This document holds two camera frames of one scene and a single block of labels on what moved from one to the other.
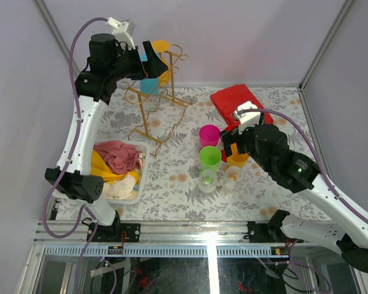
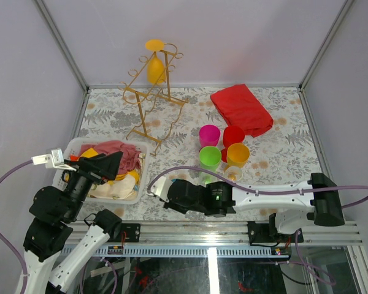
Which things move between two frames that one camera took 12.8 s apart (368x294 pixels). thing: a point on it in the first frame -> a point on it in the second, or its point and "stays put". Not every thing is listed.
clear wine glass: (232, 179) stays put
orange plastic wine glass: (236, 160) stays put
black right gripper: (231, 136) -> (171, 204)
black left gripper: (141, 68) -> (106, 165)
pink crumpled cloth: (121, 157) stays put
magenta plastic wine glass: (209, 135) stays put
